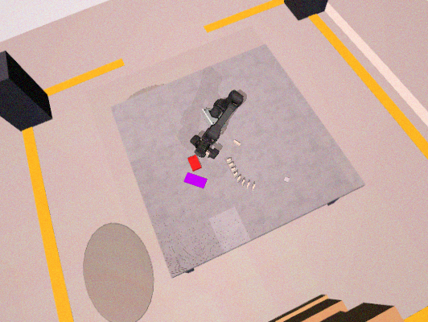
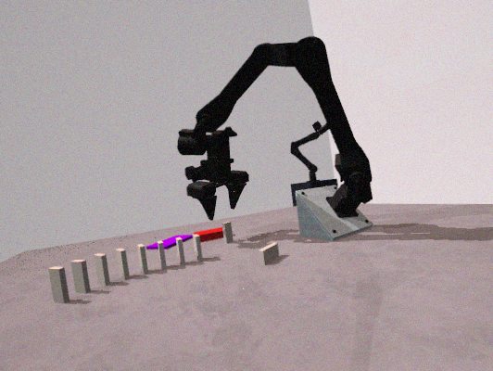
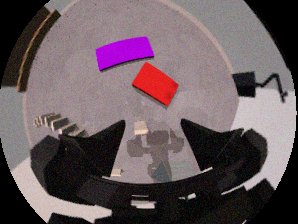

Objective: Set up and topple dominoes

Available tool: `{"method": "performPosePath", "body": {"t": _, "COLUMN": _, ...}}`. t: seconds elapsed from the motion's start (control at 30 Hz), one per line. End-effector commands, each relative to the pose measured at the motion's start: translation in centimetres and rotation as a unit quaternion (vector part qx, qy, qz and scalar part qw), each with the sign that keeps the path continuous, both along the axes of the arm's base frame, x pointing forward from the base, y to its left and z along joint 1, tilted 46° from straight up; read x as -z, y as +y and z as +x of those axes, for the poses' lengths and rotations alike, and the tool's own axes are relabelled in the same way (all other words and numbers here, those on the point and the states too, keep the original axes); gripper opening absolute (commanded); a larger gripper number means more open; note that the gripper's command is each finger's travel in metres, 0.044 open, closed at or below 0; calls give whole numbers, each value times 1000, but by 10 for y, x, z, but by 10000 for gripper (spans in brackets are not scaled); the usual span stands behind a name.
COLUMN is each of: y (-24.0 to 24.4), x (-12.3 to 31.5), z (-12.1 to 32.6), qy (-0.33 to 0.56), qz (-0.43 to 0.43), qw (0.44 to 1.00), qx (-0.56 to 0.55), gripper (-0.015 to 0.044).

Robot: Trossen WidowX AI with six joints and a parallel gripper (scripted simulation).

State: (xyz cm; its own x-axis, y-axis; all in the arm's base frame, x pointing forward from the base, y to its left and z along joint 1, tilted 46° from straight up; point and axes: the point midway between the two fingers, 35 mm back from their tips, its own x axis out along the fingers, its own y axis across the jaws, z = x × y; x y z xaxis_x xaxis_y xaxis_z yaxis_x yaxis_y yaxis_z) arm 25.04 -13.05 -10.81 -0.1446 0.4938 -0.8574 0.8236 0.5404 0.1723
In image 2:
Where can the purple flat block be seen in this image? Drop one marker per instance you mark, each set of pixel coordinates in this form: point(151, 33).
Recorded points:
point(170, 242)

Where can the red rectangular block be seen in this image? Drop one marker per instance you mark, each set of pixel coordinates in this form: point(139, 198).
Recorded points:
point(210, 234)

